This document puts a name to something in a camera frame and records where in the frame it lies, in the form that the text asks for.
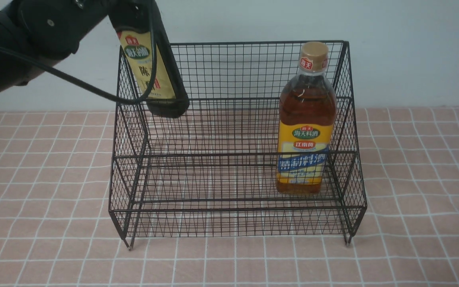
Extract black cable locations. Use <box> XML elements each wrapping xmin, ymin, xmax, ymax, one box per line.
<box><xmin>0</xmin><ymin>0</ymin><xmax>158</xmax><ymax>106</ymax></box>

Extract black wire mesh shelf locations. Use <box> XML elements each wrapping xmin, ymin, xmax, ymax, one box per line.
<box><xmin>108</xmin><ymin>40</ymin><xmax>367</xmax><ymax>249</ymax></box>

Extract amber cooking wine bottle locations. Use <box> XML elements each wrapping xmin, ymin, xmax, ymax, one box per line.
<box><xmin>276</xmin><ymin>41</ymin><xmax>337</xmax><ymax>195</ymax></box>

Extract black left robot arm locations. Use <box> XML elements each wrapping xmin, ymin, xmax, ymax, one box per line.
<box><xmin>0</xmin><ymin>0</ymin><xmax>116</xmax><ymax>92</ymax></box>

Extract pink checkered tablecloth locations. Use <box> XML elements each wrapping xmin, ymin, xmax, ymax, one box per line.
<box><xmin>0</xmin><ymin>107</ymin><xmax>459</xmax><ymax>287</ymax></box>

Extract dark vinegar bottle gold cap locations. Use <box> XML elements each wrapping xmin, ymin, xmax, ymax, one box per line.
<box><xmin>109</xmin><ymin>0</ymin><xmax>190</xmax><ymax>118</ymax></box>

